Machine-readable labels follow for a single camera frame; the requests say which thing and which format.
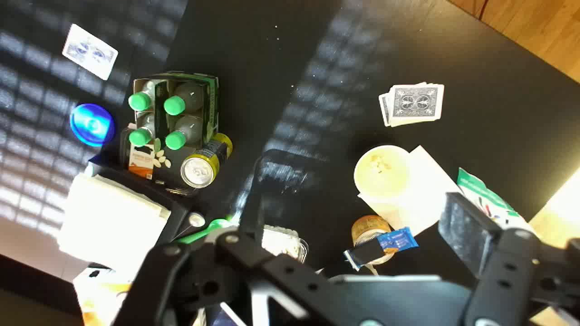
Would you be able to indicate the small white round cap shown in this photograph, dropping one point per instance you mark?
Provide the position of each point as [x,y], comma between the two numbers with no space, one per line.
[196,219]

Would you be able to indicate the green plastic stick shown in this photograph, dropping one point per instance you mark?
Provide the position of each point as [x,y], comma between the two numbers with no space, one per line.
[205,230]

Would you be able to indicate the white box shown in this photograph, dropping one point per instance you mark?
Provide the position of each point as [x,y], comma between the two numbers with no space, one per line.
[114,223]

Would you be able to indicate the deck of playing cards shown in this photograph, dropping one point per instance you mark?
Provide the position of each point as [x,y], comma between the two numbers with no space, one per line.
[413,102]

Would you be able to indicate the cream ceramic bowl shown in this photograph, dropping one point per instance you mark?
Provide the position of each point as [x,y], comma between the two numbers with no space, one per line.
[382,172]

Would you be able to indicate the green and white snack bag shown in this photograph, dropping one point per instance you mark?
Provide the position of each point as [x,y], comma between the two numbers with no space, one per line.
[482,192]

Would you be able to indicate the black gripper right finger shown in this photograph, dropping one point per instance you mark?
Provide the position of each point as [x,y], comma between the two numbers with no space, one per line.
[468,227]

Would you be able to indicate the white paper sheet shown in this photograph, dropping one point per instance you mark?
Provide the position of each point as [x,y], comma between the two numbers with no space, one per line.
[431,187]

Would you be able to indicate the green cardboard bottle carrier box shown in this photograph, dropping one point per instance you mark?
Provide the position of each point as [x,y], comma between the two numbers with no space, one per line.
[212,109]

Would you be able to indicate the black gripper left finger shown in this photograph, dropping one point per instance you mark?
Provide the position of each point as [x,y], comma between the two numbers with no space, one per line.
[265,187]

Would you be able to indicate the white label card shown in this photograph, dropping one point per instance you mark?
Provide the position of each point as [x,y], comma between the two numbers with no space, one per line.
[91,51]

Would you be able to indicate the yellow drink can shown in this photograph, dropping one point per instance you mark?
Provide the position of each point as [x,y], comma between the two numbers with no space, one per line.
[199,170]

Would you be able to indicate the glass bottle green cap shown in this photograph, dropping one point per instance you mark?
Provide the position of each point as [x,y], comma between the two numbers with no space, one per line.
[176,141]
[139,102]
[174,105]
[139,138]

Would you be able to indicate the blue and black tag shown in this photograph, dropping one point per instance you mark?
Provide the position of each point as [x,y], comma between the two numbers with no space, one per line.
[397,239]

